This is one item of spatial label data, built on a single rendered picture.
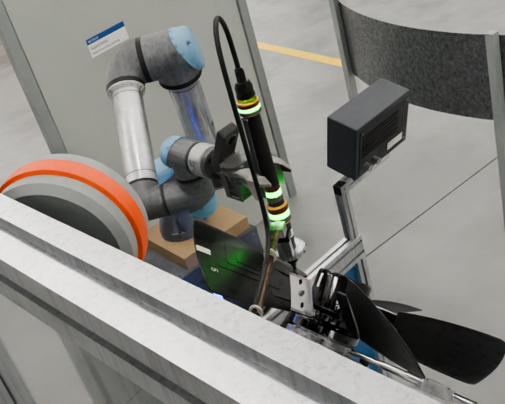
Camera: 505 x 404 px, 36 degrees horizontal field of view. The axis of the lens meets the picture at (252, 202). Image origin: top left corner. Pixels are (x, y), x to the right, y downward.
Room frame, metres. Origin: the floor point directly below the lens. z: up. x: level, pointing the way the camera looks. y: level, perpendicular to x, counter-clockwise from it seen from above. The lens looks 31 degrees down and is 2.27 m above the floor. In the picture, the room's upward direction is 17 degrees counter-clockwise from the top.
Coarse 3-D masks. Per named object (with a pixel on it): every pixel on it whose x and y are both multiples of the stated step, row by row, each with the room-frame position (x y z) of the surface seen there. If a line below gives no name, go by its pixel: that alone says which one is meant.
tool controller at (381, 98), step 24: (360, 96) 2.10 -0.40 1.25; (384, 96) 2.08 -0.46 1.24; (408, 96) 2.10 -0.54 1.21; (336, 120) 2.01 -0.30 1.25; (360, 120) 1.99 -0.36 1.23; (384, 120) 2.03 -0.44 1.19; (336, 144) 2.02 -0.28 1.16; (360, 144) 1.96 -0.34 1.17; (384, 144) 2.05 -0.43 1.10; (336, 168) 2.04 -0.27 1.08; (360, 168) 1.99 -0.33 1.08
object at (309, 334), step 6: (294, 330) 1.26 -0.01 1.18; (300, 330) 1.25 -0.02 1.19; (306, 330) 1.26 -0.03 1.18; (306, 336) 1.23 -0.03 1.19; (312, 336) 1.23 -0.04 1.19; (318, 336) 1.23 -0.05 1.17; (318, 342) 1.22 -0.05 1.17; (324, 342) 1.21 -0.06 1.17; (330, 342) 1.21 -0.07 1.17; (336, 342) 1.22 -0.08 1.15; (330, 348) 1.20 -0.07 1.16; (336, 348) 1.20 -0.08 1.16; (342, 348) 1.21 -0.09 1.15; (348, 348) 1.21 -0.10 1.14
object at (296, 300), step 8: (296, 280) 1.31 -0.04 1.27; (304, 280) 1.32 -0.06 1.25; (296, 288) 1.30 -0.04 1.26; (304, 288) 1.31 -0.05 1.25; (296, 296) 1.28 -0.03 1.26; (304, 296) 1.29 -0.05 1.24; (312, 296) 1.30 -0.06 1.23; (296, 304) 1.26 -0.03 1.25; (304, 304) 1.27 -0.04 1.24; (312, 304) 1.28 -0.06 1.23; (304, 312) 1.25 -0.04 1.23; (312, 312) 1.26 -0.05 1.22
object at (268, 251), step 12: (216, 24) 1.32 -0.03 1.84; (216, 36) 1.30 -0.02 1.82; (228, 36) 1.37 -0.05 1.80; (216, 48) 1.30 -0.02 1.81; (228, 84) 1.29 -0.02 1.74; (228, 96) 1.29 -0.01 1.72; (240, 120) 1.29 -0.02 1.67; (240, 132) 1.29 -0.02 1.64; (252, 168) 1.29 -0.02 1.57; (264, 204) 1.29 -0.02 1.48; (264, 216) 1.28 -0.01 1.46; (264, 252) 1.25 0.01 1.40; (264, 264) 1.21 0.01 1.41; (264, 276) 1.17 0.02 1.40; (252, 312) 1.08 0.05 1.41
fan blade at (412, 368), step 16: (352, 288) 1.12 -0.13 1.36; (352, 304) 1.18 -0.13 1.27; (368, 304) 1.06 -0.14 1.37; (368, 320) 1.11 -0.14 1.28; (384, 320) 1.02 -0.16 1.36; (368, 336) 1.13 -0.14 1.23; (384, 336) 1.06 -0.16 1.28; (400, 336) 0.99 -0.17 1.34; (384, 352) 1.08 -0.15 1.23; (400, 352) 1.01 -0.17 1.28; (416, 368) 0.98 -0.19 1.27
